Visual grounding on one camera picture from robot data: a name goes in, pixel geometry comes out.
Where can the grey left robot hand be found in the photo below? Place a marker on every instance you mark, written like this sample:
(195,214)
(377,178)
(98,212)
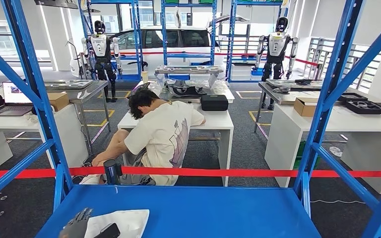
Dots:
(75,228)

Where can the white curved plastic part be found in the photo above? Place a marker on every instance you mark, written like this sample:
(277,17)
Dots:
(128,223)

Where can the blue steel shelf rack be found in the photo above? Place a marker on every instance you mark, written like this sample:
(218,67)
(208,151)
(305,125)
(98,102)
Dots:
(193,213)

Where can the black car trim part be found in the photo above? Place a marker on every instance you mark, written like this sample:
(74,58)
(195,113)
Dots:
(185,91)

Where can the long white desk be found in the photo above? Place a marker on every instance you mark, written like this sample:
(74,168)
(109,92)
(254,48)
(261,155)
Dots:
(285,144)
(62,138)

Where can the seated person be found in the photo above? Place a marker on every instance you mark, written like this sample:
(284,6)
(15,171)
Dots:
(164,138)

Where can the brown cardboard box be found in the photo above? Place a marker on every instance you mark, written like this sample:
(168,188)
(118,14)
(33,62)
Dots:
(59,101)
(304,107)

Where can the flat grey fixture plate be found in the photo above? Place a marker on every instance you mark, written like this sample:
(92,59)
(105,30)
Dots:
(292,83)
(69,84)

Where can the open laptop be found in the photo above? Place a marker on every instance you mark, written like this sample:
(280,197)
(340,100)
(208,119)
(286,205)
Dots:
(14,93)

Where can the black keyboard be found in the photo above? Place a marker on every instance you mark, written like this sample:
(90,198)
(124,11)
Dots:
(139,89)

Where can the paper cup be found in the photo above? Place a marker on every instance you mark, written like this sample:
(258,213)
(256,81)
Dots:
(144,77)

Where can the small white desk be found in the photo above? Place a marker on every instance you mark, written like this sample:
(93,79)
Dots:
(218,121)

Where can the white car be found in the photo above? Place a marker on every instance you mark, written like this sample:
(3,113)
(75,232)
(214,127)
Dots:
(151,64)

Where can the black white humanoid robot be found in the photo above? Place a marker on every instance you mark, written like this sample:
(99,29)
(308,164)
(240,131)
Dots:
(100,46)
(276,44)

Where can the black hard case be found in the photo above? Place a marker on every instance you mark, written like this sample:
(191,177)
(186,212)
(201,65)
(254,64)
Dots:
(214,102)

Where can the grey fixture tray on stand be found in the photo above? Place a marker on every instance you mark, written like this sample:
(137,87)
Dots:
(189,70)

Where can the tall blue storage rack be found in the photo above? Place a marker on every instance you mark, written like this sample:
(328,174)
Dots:
(138,39)
(163,33)
(230,39)

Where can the white table with plastic wrap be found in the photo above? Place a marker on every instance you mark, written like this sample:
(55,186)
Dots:
(225,93)

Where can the ceiling mounted grey panel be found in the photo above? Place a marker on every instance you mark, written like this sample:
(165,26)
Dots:
(55,4)

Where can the green plastic crate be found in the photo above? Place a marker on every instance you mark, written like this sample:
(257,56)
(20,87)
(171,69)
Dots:
(297,154)

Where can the blue plastic bin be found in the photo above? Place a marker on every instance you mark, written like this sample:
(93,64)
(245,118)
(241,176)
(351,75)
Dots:
(257,71)

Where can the grey spare robot hand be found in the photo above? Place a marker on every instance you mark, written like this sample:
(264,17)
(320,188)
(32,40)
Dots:
(282,90)

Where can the clear plastic bag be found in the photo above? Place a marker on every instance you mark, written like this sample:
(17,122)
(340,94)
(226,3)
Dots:
(335,151)

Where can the black handheld tool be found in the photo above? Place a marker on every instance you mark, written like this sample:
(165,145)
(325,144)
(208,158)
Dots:
(307,80)

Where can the black foam tray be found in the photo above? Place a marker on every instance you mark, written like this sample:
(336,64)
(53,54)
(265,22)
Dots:
(364,107)
(351,97)

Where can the white metal railing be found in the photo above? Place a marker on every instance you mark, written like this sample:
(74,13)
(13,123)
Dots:
(358,62)

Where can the black chrome barrier post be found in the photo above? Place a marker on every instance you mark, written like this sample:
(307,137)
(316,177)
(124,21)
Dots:
(111,172)

